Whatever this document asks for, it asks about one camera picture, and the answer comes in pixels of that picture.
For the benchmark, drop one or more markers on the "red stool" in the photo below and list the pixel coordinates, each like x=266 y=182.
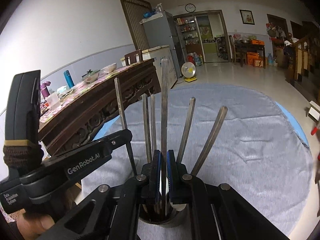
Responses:
x=315 y=129

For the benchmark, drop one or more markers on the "black perforated utensil holder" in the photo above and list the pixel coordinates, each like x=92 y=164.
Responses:
x=176 y=215

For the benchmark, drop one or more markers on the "glass lidded pot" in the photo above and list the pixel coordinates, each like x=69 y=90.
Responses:
x=91 y=76

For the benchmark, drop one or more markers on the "dark carved wooden table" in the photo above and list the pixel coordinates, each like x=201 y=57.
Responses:
x=80 y=117

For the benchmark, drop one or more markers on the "dark wooden side table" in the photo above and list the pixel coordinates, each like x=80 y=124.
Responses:
x=239 y=50

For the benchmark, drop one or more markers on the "white step stool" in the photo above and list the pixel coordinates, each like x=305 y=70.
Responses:
x=314 y=110

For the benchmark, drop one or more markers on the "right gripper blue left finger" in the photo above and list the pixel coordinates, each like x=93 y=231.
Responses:
x=155 y=175

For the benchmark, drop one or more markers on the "small floor fan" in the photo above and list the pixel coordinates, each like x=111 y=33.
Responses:
x=188 y=71

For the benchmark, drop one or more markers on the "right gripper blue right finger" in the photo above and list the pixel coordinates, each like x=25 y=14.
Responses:
x=176 y=184

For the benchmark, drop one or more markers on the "purple water bottle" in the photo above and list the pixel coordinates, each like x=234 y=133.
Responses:
x=44 y=89

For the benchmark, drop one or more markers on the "grey table cloth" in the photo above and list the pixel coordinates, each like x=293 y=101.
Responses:
x=257 y=150

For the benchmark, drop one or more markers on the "orange boxes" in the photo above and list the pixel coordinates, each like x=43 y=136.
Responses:
x=256 y=53

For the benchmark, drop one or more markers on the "framed wall picture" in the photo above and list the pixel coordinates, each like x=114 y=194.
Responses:
x=247 y=17

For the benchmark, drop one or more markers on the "grey refrigerator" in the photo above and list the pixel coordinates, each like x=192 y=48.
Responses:
x=162 y=30

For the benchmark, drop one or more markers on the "round wall clock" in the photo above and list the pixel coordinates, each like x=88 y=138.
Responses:
x=190 y=8

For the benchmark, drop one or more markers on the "blue thermos bottle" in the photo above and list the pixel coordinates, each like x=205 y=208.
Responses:
x=68 y=79

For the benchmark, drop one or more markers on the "wooden chair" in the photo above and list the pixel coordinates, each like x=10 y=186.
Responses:
x=133 y=57

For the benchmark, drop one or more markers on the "person's left hand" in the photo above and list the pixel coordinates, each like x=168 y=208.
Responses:
x=32 y=225

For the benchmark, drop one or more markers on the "shelf with goods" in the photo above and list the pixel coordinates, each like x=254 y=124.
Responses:
x=190 y=36

